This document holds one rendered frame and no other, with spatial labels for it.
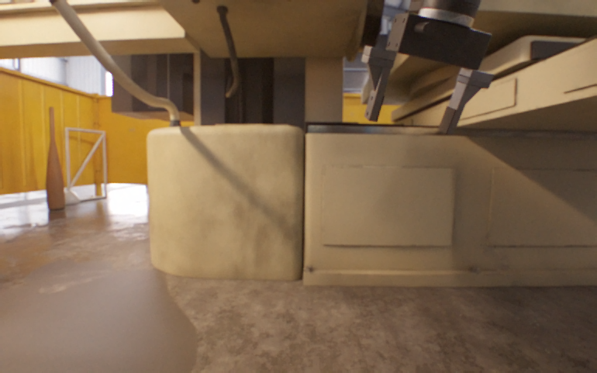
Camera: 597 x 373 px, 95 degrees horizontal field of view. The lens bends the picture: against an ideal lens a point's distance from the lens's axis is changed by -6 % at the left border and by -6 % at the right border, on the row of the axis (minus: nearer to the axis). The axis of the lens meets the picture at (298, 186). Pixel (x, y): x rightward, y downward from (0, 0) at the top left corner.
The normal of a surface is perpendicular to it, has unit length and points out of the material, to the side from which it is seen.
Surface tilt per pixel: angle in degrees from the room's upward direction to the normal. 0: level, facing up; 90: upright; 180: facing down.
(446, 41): 114
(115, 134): 90
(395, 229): 90
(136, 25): 90
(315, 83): 90
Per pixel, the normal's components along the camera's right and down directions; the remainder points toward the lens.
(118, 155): -0.03, 0.09
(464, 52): 0.08, 0.48
